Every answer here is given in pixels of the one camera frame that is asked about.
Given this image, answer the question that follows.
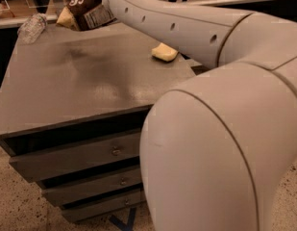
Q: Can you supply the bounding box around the brown chip bag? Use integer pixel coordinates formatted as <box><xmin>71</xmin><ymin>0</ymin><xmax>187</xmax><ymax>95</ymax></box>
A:
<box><xmin>57</xmin><ymin>0</ymin><xmax>115</xmax><ymax>31</ymax></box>

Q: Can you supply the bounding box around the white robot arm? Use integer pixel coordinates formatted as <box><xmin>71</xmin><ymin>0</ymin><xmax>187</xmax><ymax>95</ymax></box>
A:
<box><xmin>105</xmin><ymin>0</ymin><xmax>297</xmax><ymax>231</ymax></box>

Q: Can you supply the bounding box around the yellow sponge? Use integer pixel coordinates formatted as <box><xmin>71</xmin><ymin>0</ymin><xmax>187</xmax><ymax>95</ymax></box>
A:
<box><xmin>151</xmin><ymin>43</ymin><xmax>178</xmax><ymax>62</ymax></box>

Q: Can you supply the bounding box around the grey drawer cabinet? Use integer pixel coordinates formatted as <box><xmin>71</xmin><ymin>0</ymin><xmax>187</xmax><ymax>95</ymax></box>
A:
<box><xmin>0</xmin><ymin>23</ymin><xmax>195</xmax><ymax>211</ymax></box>

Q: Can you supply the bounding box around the middle grey drawer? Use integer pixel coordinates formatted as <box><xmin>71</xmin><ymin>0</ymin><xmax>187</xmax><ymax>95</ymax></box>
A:
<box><xmin>42</xmin><ymin>166</ymin><xmax>141</xmax><ymax>206</ymax></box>

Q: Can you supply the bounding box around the grey drawer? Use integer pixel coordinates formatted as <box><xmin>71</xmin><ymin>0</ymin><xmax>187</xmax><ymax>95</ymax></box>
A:
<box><xmin>62</xmin><ymin>188</ymin><xmax>145</xmax><ymax>222</ymax></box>
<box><xmin>42</xmin><ymin>166</ymin><xmax>141</xmax><ymax>206</ymax></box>
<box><xmin>10</xmin><ymin>130</ymin><xmax>140</xmax><ymax>182</ymax></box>

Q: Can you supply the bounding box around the top grey drawer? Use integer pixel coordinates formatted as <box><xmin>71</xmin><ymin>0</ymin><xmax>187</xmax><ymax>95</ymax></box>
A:
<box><xmin>10</xmin><ymin>130</ymin><xmax>140</xmax><ymax>182</ymax></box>

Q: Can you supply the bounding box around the bottom grey drawer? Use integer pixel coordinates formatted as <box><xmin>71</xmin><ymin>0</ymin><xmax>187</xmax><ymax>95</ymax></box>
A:
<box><xmin>62</xmin><ymin>188</ymin><xmax>145</xmax><ymax>222</ymax></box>

